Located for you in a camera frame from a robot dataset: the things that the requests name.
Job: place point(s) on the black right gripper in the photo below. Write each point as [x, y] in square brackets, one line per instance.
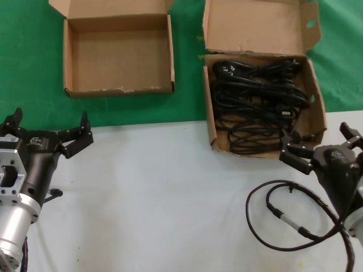
[337, 170]

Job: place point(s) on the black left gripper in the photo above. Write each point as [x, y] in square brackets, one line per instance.
[37, 158]

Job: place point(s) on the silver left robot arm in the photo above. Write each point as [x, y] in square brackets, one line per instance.
[14, 226]

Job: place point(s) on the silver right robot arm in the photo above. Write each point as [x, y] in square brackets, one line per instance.
[356, 226]

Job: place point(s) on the shallow brown cardboard box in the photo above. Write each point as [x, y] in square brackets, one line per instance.
[119, 51]

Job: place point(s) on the cardboard box with torn lid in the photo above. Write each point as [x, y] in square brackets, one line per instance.
[255, 25]

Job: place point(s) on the green table cloth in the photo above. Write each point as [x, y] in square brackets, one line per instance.
[28, 56]

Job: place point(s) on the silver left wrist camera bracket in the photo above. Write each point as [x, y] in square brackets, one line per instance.
[11, 170]

